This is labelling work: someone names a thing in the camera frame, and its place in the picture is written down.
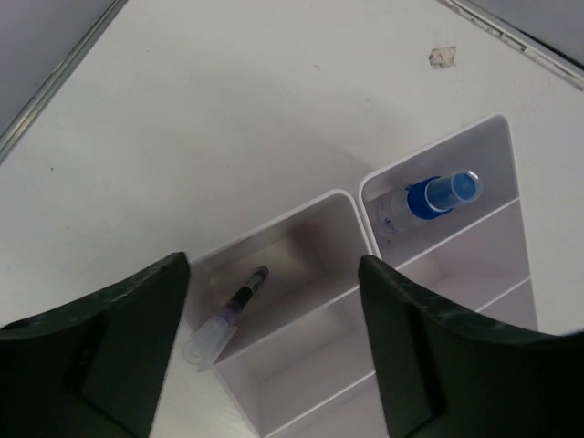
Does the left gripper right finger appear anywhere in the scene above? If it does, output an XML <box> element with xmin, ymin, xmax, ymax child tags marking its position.
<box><xmin>358</xmin><ymin>255</ymin><xmax>583</xmax><ymax>437</ymax></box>

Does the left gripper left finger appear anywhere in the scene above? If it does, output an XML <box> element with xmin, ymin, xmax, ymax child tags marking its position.
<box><xmin>1</xmin><ymin>252</ymin><xmax>191</xmax><ymax>437</ymax></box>

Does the dark blue ink pen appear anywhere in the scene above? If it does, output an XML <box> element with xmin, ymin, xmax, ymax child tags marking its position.
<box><xmin>182</xmin><ymin>266</ymin><xmax>269</xmax><ymax>372</ymax></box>

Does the white divided organizer box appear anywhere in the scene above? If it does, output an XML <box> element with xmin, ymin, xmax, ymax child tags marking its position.
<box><xmin>183</xmin><ymin>114</ymin><xmax>537</xmax><ymax>437</ymax></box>

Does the small tape scrap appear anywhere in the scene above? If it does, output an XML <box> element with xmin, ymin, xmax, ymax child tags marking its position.
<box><xmin>428</xmin><ymin>46</ymin><xmax>457</xmax><ymax>69</ymax></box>

